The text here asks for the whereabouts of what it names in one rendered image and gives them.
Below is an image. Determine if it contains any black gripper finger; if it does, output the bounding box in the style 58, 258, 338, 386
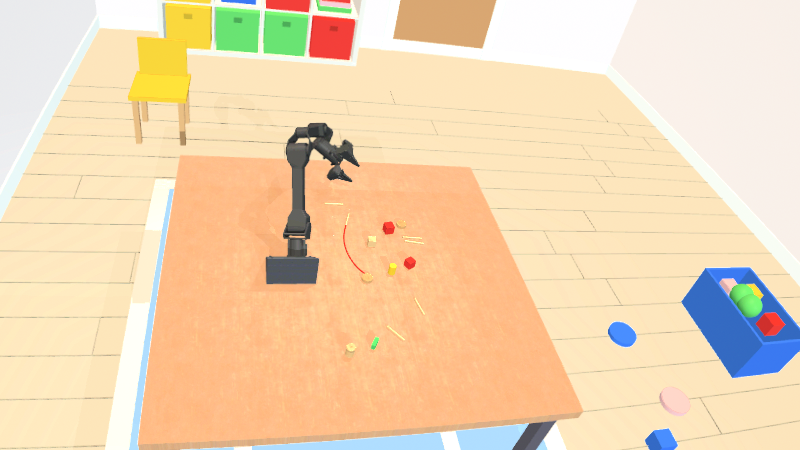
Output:
343, 154, 360, 167
333, 169, 353, 182

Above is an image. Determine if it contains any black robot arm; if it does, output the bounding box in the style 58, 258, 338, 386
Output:
283, 123, 353, 257

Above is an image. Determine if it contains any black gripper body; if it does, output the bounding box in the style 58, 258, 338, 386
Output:
322, 144, 341, 181

